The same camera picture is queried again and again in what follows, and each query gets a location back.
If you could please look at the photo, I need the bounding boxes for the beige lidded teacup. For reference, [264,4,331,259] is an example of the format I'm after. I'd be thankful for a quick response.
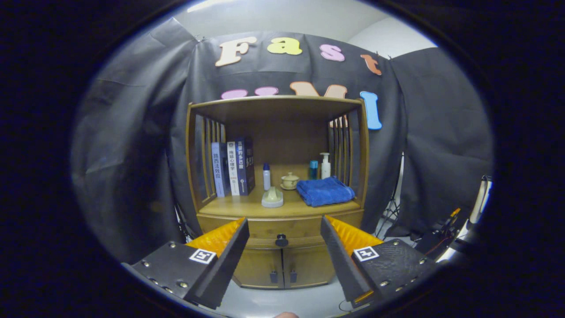
[280,172,300,191]

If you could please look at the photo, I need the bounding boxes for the wooden countertop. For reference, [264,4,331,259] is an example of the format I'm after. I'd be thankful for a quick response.
[199,177,362,218]

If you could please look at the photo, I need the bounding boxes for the wooden cabinet door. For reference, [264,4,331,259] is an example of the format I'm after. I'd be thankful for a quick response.
[282,245,336,288]
[234,247,284,290]

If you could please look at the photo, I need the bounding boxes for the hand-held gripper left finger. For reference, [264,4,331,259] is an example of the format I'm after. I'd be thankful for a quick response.
[121,216,250,310]

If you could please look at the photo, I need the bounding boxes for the black backdrop cloth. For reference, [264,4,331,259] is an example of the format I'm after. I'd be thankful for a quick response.
[71,18,494,265]

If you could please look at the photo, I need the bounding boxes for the cream brush with white base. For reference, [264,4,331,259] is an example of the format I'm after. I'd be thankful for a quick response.
[261,186,284,208]

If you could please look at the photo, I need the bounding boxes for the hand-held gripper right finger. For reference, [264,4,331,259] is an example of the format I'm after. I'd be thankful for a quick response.
[320,215,437,309]

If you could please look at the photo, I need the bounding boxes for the wooden cabinet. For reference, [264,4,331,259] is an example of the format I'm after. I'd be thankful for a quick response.
[185,96,370,290]

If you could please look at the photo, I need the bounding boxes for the dark blue book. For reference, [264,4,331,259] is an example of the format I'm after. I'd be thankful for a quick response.
[235,136,256,196]

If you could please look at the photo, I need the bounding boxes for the black equipment with orange part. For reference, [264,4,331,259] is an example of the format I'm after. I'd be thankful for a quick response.
[415,208,468,261]

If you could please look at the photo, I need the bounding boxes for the white book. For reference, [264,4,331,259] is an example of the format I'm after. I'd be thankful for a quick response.
[227,141,240,196]

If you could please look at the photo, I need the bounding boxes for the black tripod stand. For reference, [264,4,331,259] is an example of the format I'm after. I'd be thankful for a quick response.
[375,155,404,239]

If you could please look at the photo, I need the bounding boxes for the blue folded towel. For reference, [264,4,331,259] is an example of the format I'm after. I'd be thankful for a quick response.
[296,177,356,208]

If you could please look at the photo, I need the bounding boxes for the light blue book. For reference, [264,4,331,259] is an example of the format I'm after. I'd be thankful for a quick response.
[211,142,230,197]

